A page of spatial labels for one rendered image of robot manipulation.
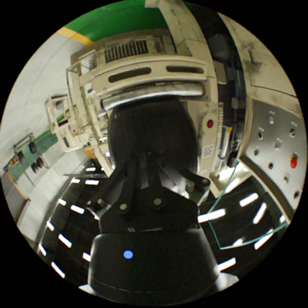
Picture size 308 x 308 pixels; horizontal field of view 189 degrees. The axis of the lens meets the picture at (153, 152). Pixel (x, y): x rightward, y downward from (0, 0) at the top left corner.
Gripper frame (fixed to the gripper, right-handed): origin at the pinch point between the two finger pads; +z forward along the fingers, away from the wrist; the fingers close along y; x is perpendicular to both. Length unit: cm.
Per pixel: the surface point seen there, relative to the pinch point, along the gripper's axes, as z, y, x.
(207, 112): 19.3, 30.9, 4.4
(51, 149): 611, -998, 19
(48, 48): 25, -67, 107
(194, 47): 15.2, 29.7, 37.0
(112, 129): 8.0, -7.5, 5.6
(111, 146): 6.7, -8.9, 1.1
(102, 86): 7.4, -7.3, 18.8
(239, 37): -1, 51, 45
